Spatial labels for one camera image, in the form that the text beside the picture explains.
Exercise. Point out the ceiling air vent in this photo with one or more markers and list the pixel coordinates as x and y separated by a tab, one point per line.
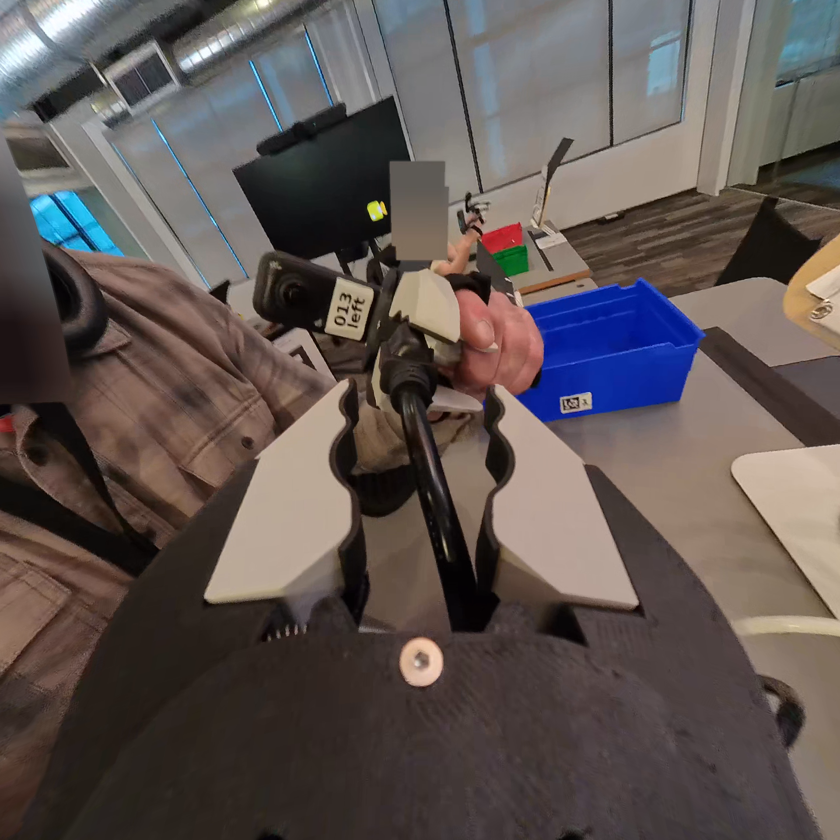
141	79

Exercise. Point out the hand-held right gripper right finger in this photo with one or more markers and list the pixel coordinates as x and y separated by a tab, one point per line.
558	531

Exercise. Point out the wooden document board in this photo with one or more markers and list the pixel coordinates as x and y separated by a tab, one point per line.
797	308

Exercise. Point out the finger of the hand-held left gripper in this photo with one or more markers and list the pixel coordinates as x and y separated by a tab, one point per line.
459	401
426	302

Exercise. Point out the grey side table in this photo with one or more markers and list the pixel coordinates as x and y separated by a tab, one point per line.
564	262

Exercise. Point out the black webcam bar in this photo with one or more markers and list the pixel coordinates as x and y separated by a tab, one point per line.
302	128

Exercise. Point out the blue plastic bin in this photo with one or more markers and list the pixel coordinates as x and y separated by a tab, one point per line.
623	367

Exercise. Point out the black headphones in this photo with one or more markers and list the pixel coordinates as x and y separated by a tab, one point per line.
79	308

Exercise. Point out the person in plaid shirt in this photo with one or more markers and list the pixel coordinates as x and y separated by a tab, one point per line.
184	407

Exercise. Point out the black chair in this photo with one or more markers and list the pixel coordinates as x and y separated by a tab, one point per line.
768	249

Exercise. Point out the black document stand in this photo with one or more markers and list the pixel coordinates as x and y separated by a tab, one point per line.
559	154

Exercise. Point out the silver ceiling duct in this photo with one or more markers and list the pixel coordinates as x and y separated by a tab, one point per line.
65	26

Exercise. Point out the black flat bar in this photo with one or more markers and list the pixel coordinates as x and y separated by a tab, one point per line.
492	269

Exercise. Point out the person's left hand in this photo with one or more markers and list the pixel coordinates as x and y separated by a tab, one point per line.
505	354

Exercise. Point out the black monitor screen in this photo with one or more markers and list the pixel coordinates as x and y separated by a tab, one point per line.
308	197

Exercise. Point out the green plastic bin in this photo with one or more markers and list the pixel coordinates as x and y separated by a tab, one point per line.
512	261

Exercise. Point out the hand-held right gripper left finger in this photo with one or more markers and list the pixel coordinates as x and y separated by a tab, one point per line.
289	525

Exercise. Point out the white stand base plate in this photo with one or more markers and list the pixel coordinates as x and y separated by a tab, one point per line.
800	512

